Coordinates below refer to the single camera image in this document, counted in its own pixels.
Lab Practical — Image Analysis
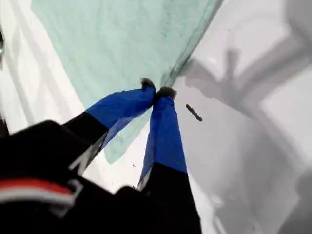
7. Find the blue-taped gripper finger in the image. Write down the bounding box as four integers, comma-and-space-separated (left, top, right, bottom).
60, 78, 157, 169
137, 86, 199, 220

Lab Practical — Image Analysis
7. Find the pale green T-shirt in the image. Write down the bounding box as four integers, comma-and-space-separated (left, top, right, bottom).
31, 0, 225, 164

